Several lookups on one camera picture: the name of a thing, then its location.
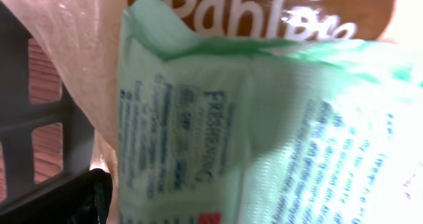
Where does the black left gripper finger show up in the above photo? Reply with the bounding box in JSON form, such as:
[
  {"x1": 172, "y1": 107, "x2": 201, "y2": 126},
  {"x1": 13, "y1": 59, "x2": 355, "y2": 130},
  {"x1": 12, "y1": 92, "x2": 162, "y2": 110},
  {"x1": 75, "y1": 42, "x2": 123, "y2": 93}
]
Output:
[{"x1": 1, "y1": 168, "x2": 113, "y2": 224}]

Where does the brown Pantree pouch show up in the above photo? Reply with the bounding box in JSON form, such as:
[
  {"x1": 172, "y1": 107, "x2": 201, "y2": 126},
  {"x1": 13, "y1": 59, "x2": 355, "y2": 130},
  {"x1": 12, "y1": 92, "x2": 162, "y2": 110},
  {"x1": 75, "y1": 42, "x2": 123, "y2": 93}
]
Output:
[{"x1": 0, "y1": 0, "x2": 423, "y2": 224}]

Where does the light green snack packet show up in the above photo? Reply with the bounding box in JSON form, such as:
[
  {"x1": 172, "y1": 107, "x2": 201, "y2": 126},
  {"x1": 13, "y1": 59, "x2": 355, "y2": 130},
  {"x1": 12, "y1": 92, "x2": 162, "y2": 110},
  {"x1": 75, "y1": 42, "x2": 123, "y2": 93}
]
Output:
[{"x1": 117, "y1": 0, "x2": 422, "y2": 223}]

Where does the grey plastic mesh basket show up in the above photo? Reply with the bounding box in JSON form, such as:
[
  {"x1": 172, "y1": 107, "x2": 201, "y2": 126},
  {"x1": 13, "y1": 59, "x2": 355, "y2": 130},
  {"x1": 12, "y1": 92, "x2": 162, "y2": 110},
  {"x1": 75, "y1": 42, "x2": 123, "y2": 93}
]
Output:
[{"x1": 1, "y1": 5, "x2": 94, "y2": 217}]

